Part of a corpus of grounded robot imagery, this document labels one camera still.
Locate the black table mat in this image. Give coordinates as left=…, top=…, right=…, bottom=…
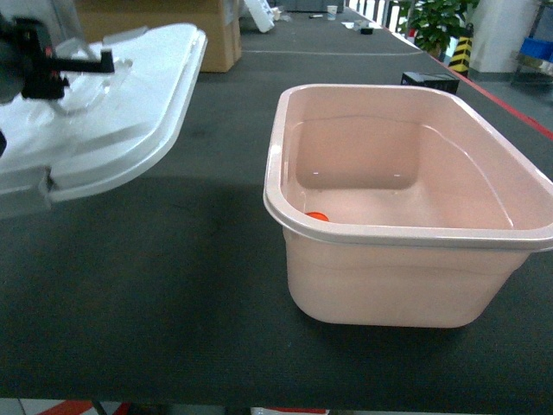
left=1, top=15, right=552, bottom=414

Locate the white paper cup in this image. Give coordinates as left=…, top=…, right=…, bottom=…
left=327, top=5, right=338, bottom=21

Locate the cardboard box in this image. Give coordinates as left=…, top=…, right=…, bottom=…
left=73, top=0, right=243, bottom=73

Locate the orange cylindrical capacitor 4680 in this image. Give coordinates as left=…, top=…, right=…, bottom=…
left=305, top=211, right=329, bottom=222

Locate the small blue bin right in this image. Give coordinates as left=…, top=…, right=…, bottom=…
left=519, top=37, right=553, bottom=61

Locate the white box lid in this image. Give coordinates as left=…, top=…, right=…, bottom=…
left=1, top=23, right=207, bottom=218

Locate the green potted plant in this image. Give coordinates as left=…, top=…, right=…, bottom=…
left=397, top=0, right=480, bottom=58

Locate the yellow black striped post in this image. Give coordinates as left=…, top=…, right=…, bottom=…
left=448, top=23, right=474, bottom=77

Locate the pink plastic box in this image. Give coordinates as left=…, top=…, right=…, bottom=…
left=263, top=84, right=552, bottom=329

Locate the small black box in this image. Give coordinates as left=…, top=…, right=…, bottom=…
left=401, top=72, right=460, bottom=94

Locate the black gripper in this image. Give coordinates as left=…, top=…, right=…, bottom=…
left=1, top=16, right=115, bottom=104

